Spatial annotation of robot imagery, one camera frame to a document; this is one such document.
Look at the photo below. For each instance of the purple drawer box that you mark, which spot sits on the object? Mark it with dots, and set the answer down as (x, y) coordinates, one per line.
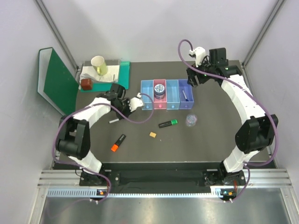
(183, 85)

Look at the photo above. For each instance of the pink drawer box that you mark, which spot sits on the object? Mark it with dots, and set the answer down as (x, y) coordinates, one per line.
(160, 103)

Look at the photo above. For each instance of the white blue marker pen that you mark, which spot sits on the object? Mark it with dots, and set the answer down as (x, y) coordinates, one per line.
(185, 96)

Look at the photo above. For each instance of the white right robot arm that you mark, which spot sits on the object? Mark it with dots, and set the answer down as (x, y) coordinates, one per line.
(256, 132)

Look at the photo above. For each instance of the dark red cube box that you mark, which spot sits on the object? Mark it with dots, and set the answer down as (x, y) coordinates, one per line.
(86, 84)

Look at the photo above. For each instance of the cream yellow mug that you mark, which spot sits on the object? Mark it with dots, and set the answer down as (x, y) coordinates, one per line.
(99, 64)

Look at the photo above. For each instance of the green binder folder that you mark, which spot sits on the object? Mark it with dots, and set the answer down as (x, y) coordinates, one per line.
(56, 84)

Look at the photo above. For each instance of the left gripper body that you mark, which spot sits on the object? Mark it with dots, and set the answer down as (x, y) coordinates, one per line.
(131, 104)

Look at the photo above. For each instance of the clear plastic pin jar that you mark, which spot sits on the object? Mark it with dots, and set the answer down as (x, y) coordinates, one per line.
(191, 120)

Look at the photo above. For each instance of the teal green notebook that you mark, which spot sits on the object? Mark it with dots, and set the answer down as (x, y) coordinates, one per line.
(123, 80)

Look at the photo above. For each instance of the grey slotted cable duct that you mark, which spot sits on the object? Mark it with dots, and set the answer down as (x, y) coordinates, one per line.
(97, 193)

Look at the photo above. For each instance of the small tan eraser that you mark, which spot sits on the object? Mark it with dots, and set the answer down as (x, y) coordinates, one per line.
(153, 134)

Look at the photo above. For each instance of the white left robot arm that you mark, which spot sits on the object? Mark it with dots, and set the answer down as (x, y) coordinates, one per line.
(73, 138)

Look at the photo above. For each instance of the orange black highlighter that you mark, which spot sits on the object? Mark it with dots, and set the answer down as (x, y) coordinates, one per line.
(118, 143)

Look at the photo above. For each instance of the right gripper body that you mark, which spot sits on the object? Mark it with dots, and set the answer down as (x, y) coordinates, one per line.
(200, 63)

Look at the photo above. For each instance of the white black marker pen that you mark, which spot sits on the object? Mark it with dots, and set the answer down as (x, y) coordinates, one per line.
(113, 121)

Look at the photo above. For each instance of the green black highlighter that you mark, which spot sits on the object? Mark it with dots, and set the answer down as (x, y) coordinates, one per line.
(168, 123)

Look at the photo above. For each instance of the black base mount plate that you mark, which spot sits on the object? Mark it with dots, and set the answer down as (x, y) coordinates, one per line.
(142, 179)

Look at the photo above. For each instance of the blue round lidded jar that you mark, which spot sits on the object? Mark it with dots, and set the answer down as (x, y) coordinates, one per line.
(159, 91)

